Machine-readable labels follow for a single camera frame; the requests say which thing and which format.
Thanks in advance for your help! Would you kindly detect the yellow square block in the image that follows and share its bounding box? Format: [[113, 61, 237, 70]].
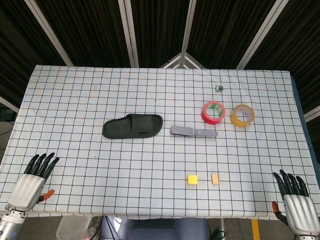
[[187, 174, 199, 187]]

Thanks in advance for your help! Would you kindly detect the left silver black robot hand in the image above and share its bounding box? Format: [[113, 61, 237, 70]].
[[6, 152, 61, 213]]

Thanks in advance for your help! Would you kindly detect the clear plastic container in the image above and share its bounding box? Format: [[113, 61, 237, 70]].
[[55, 215, 92, 240]]

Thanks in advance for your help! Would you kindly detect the grey spatula tool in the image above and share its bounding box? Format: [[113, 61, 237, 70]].
[[170, 125, 219, 138]]

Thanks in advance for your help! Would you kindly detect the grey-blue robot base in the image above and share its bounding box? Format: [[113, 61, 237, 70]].
[[99, 216, 210, 240]]

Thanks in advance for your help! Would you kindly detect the white checkered tablecloth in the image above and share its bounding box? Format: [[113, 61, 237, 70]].
[[0, 64, 320, 221]]

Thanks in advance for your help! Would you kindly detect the white partition frame post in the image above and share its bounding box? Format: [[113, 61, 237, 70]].
[[24, 0, 74, 67], [180, 0, 198, 54], [118, 0, 140, 68], [235, 0, 285, 71]]

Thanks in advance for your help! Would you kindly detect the white triangular partition frame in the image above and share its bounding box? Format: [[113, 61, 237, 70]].
[[159, 51, 206, 69]]

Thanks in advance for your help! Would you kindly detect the black rubber slipper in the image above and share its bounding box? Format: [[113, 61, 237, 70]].
[[102, 113, 164, 139]]

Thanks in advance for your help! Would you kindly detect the yellow translucent tape roll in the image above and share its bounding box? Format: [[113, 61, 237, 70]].
[[229, 104, 256, 129]]

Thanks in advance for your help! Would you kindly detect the red tape roll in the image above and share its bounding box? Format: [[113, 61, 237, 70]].
[[201, 100, 227, 125]]

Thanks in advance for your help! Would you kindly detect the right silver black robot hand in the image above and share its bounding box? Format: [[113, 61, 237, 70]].
[[271, 169, 320, 236]]

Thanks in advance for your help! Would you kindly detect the tan rectangular block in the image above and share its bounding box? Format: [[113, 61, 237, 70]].
[[210, 173, 221, 187]]

